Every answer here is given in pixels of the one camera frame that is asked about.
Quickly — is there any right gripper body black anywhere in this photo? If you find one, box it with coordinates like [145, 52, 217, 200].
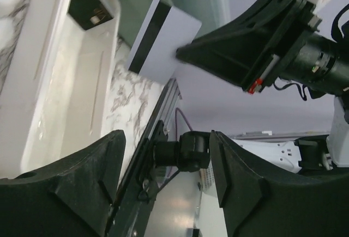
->
[272, 0, 348, 95]

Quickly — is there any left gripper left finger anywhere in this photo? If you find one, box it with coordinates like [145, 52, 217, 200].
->
[1, 130, 126, 236]

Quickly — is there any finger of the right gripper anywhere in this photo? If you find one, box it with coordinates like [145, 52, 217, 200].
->
[176, 0, 316, 93]

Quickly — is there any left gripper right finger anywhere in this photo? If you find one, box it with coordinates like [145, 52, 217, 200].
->
[209, 131, 348, 236]

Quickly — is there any white credit card black stripe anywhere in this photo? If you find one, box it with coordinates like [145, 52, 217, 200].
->
[125, 0, 202, 84]

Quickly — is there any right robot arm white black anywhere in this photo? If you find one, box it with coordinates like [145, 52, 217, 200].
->
[176, 0, 348, 173]

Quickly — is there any dark credit card in tray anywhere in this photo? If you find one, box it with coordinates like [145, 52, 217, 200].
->
[68, 0, 114, 31]

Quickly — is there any white plastic tray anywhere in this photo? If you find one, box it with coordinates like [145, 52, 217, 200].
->
[1, 0, 121, 179]

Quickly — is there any aluminium extrusion rail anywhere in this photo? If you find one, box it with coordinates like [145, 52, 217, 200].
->
[136, 78, 180, 150]

